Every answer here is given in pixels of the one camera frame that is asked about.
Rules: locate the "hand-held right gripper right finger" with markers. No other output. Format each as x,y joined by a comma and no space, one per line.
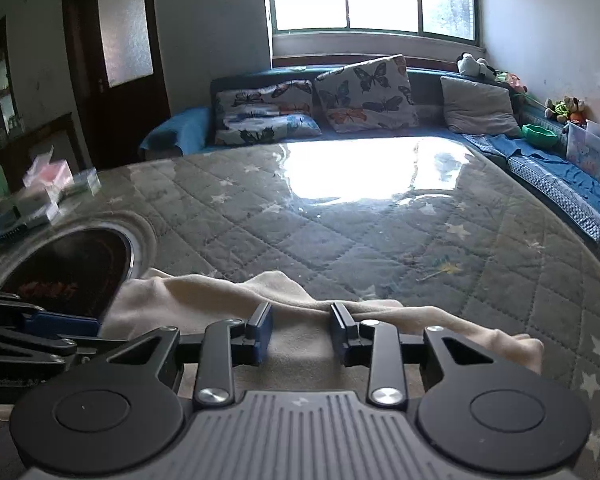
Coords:
339,332

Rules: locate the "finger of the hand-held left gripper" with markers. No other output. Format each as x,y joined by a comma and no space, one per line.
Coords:
60,324
55,346

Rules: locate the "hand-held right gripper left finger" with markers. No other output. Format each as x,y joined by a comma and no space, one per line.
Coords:
265,331

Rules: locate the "cream garment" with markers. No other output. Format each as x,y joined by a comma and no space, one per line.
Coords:
300,345

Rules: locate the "round black hot plate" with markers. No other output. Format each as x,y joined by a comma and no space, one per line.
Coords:
70,265

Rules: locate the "dark blue tray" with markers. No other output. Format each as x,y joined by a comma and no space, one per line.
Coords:
2,227

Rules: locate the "small green packet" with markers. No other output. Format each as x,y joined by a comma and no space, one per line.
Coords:
82,182

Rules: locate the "open tissue pack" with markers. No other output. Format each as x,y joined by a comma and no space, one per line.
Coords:
50,175

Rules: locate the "dark wooden sideboard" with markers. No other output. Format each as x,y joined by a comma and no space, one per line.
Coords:
45,135

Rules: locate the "dark wooden door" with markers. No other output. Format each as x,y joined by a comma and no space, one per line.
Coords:
120,120

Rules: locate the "blue armrest throw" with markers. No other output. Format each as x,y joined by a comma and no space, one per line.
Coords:
177,130

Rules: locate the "long butterfly cushion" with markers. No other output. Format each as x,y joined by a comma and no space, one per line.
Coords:
262,99

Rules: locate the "square butterfly cushion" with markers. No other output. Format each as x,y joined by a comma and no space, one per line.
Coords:
365,92

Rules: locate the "blue sofa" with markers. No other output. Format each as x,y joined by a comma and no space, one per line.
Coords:
425,97

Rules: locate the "blue sofa blanket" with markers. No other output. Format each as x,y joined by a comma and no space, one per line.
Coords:
525,157

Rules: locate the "grey cushion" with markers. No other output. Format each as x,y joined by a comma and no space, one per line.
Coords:
480,107

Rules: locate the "green bowl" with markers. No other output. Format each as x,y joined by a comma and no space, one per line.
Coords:
540,136

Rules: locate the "panda plush toy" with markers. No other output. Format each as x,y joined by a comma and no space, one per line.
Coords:
472,66

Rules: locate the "pink green plush toy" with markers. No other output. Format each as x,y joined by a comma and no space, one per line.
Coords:
511,84

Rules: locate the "clear plastic storage box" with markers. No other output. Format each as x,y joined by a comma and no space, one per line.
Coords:
592,152

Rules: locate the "green plush toys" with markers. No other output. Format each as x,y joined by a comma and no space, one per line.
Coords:
565,109

